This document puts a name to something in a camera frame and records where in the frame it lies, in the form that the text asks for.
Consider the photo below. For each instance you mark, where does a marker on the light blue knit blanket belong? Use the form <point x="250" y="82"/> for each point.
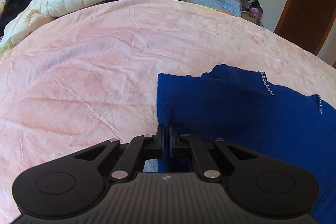
<point x="229" y="6"/>

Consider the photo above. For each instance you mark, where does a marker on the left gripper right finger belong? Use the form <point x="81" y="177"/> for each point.
<point x="190" y="148"/>

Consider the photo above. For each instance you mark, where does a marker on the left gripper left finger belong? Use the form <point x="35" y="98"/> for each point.
<point x="137" y="152"/>

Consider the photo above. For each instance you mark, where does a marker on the pink bed blanket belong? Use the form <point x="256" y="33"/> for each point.
<point x="92" y="75"/>

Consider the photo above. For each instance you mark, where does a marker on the blue knit sweater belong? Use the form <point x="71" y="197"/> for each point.
<point x="244" y="108"/>

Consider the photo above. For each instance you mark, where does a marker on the brown wooden door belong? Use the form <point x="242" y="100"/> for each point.
<point x="306" y="23"/>

